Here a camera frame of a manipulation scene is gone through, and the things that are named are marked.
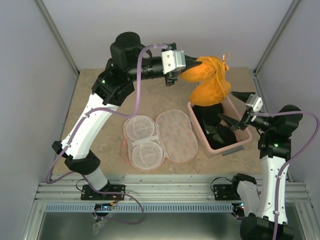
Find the small controller board with wires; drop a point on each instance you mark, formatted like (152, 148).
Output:
(105, 206)

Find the aluminium frame post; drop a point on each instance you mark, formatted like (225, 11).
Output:
(277, 35)
(56, 33)

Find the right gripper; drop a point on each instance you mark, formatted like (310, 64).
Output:
(247, 117)

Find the aluminium frame post left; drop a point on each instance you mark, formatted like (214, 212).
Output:
(56, 33)

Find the floral mesh laundry bag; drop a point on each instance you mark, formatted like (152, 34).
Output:
(150, 141)

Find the black clothes in basket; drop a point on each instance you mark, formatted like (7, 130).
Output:
(217, 135)

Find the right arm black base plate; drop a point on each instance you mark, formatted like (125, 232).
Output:
(224, 192)

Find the aluminium frame post right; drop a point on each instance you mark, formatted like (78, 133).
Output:
(277, 35)

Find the orange lace bra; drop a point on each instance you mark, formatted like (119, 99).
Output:
(212, 85)

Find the grey slotted cable duct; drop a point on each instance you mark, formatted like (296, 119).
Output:
(145, 207)

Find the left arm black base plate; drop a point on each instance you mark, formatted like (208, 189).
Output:
(89, 195)

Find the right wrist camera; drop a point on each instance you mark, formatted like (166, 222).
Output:
(254, 103)

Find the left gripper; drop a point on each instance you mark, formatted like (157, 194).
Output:
(171, 77)

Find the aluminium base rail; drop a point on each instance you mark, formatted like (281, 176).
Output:
(177, 188)

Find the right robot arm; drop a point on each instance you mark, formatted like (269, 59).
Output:
(265, 215)

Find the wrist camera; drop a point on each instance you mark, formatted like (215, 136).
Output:
(173, 61)
(254, 103)

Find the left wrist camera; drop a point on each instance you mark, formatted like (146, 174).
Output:
(173, 61)

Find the pink plastic basket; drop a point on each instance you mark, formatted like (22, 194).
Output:
(243, 137)

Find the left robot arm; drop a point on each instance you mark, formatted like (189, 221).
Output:
(117, 91)

